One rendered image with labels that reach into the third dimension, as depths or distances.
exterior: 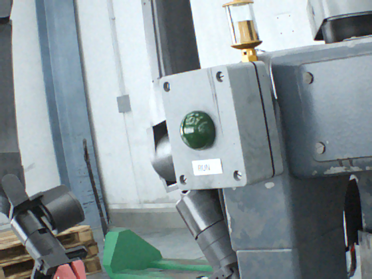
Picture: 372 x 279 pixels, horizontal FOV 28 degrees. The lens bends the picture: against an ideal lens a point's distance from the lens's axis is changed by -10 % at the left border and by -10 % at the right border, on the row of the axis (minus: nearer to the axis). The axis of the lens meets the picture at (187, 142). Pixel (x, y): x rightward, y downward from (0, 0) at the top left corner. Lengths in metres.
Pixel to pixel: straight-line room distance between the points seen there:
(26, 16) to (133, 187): 2.52
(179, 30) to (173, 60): 0.04
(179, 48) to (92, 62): 8.36
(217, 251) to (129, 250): 5.43
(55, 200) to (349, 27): 0.72
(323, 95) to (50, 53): 9.04
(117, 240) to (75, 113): 3.18
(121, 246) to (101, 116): 3.20
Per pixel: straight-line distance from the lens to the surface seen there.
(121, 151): 9.09
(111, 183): 9.34
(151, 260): 6.46
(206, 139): 0.60
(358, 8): 0.71
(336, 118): 0.59
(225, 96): 0.60
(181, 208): 0.95
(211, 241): 0.93
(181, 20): 0.98
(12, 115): 1.36
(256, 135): 0.60
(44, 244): 1.24
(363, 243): 0.83
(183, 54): 0.97
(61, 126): 9.55
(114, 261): 6.24
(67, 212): 1.29
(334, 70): 0.59
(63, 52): 9.24
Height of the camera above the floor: 1.31
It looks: 3 degrees down
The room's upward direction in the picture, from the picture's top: 10 degrees counter-clockwise
